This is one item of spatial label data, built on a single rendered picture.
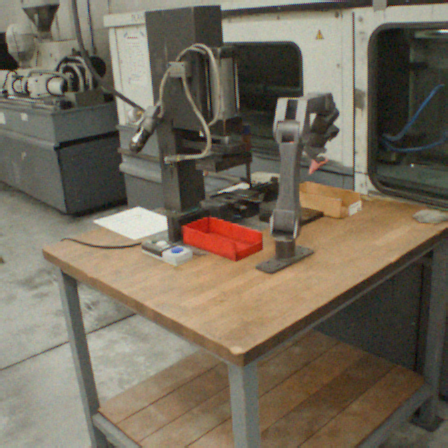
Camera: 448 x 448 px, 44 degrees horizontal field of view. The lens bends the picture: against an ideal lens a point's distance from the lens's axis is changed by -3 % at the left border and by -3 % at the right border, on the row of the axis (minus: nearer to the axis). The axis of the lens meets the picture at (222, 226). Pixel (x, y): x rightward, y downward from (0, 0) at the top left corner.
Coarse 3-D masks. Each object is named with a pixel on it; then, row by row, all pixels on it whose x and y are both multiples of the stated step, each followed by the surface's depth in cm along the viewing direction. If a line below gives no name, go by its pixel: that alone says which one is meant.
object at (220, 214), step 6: (240, 204) 202; (246, 204) 204; (210, 210) 198; (216, 210) 196; (222, 210) 196; (228, 210) 198; (246, 210) 205; (252, 210) 207; (258, 210) 209; (210, 216) 199; (216, 216) 197; (222, 216) 197; (228, 216) 199; (246, 216) 206; (252, 216) 207
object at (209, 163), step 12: (192, 144) 205; (204, 144) 200; (216, 144) 196; (228, 144) 195; (240, 144) 194; (204, 156) 198; (216, 156) 195; (228, 156) 195; (240, 156) 196; (204, 168) 193; (216, 168) 190; (228, 168) 194
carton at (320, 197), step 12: (300, 192) 209; (312, 192) 220; (324, 192) 215; (336, 192) 211; (348, 192) 207; (312, 204) 206; (324, 204) 202; (336, 204) 198; (348, 204) 208; (360, 204) 205; (336, 216) 199
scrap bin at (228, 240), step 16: (192, 224) 188; (208, 224) 193; (224, 224) 188; (192, 240) 184; (208, 240) 178; (224, 240) 172; (240, 240) 184; (256, 240) 178; (224, 256) 174; (240, 256) 171
